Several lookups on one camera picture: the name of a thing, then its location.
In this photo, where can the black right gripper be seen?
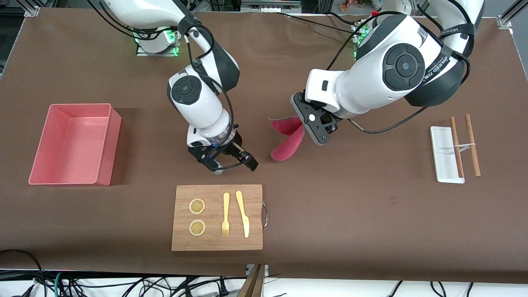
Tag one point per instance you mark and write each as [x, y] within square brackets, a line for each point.
[233, 149]

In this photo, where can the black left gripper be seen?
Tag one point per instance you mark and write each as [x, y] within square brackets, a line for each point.
[326, 118]

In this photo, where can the pink and grey cloth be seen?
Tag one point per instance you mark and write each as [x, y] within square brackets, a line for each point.
[288, 148]

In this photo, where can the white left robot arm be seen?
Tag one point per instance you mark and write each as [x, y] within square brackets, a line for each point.
[371, 82]

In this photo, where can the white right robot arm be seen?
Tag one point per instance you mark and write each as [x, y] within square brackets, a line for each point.
[198, 103]

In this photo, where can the yellow plastic fork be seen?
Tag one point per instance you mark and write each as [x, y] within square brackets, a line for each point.
[226, 206]

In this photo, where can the lemon slice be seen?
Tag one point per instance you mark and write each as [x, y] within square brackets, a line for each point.
[197, 227]
[196, 206]

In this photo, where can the yellow plastic knife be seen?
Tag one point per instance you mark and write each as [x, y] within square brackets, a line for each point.
[246, 225]

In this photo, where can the wooden cutting board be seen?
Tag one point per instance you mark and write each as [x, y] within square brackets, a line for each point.
[214, 243]

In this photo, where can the white rectangular tray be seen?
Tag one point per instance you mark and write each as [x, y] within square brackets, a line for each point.
[443, 165]

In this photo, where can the wooden plank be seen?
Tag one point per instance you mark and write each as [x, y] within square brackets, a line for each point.
[253, 286]

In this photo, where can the black power plug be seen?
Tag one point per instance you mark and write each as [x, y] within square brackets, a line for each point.
[222, 291]

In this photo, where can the grey metal box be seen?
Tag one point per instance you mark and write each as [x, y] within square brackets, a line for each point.
[268, 6]

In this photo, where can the white rubber band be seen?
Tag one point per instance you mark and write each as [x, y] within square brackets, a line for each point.
[466, 145]

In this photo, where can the pink plastic bin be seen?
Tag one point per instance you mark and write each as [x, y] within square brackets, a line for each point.
[70, 144]

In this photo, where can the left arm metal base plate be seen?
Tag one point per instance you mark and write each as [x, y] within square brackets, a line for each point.
[358, 32]

